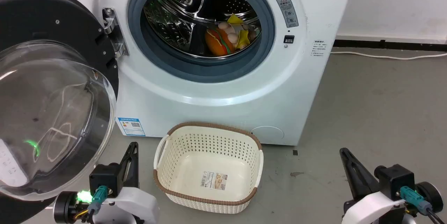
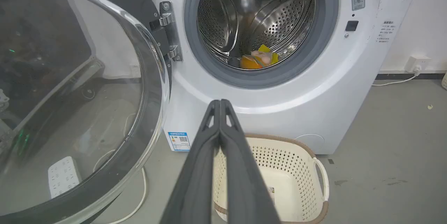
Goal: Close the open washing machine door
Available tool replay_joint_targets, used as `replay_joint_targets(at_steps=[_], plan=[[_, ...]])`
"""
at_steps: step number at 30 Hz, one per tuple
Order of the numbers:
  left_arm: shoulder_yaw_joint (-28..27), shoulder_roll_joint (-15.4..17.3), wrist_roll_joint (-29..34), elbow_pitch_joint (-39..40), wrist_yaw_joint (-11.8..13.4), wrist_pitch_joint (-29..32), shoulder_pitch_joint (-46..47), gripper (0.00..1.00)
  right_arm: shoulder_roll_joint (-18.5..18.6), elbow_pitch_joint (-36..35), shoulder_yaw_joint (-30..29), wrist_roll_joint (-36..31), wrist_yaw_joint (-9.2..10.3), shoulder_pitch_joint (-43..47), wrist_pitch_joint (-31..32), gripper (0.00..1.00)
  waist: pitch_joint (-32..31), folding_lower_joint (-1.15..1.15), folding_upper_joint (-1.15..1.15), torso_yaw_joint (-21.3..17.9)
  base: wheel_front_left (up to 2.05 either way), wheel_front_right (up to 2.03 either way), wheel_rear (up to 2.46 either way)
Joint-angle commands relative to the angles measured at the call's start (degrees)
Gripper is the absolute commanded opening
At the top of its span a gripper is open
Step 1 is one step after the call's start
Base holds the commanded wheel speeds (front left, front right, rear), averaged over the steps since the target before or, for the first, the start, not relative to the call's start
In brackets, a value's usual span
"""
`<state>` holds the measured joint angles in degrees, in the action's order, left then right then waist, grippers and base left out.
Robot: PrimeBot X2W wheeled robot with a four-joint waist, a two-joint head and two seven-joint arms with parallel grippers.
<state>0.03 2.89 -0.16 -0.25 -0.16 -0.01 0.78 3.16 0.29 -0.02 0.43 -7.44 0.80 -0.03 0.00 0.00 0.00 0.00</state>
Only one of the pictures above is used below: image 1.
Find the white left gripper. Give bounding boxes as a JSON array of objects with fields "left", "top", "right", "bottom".
[{"left": 91, "top": 142, "right": 160, "bottom": 224}]

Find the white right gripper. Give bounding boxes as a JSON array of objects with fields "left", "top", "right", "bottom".
[{"left": 339, "top": 147, "right": 407, "bottom": 224}]

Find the washer door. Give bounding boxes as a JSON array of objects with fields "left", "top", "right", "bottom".
[{"left": 0, "top": 0, "right": 119, "bottom": 224}]

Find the white front-load washing machine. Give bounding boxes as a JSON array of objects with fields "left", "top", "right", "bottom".
[{"left": 45, "top": 0, "right": 358, "bottom": 146}]

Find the metal door hinge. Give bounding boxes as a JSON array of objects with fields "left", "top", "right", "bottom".
[{"left": 102, "top": 7, "right": 130, "bottom": 58}]

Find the blue energy label sticker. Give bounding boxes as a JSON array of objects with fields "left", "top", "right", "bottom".
[{"left": 117, "top": 117, "right": 146, "bottom": 137}]

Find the cream plastic laundry basket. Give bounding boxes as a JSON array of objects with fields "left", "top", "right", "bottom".
[{"left": 153, "top": 122, "right": 264, "bottom": 215}]

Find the paper label in basket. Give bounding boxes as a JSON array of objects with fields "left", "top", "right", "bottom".
[{"left": 200, "top": 171, "right": 228, "bottom": 191}]

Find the round filter cover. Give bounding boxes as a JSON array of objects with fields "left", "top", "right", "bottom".
[{"left": 251, "top": 126, "right": 285, "bottom": 144}]

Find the small text sticker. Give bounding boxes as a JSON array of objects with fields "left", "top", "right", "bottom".
[{"left": 312, "top": 40, "right": 326, "bottom": 58}]

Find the black baseboard strip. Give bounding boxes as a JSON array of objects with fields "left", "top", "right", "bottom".
[{"left": 333, "top": 39, "right": 447, "bottom": 52}]

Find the orange hamburger plush toy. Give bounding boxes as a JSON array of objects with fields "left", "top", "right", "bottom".
[{"left": 205, "top": 28, "right": 235, "bottom": 56}]

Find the stainless steel drum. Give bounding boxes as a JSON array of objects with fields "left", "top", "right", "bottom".
[{"left": 144, "top": 0, "right": 262, "bottom": 58}]

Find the beige doll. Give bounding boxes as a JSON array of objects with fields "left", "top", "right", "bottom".
[{"left": 218, "top": 21, "right": 250, "bottom": 44}]

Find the yellow plush toy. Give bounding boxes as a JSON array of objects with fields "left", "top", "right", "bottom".
[{"left": 227, "top": 14, "right": 250, "bottom": 50}]

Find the grey warning sticker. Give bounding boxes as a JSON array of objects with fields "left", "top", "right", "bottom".
[{"left": 276, "top": 0, "right": 299, "bottom": 28}]

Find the teal left connector cable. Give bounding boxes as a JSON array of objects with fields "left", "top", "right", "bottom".
[{"left": 75, "top": 185, "right": 109, "bottom": 221}]

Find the teal connector cable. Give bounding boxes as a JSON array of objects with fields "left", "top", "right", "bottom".
[
  {"left": 75, "top": 185, "right": 109, "bottom": 221},
  {"left": 400, "top": 186, "right": 447, "bottom": 224}
]

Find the teal right connector cable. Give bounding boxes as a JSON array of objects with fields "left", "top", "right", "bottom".
[{"left": 400, "top": 186, "right": 447, "bottom": 224}]

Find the white floor cable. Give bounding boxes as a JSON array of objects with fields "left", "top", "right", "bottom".
[{"left": 330, "top": 51, "right": 447, "bottom": 60}]

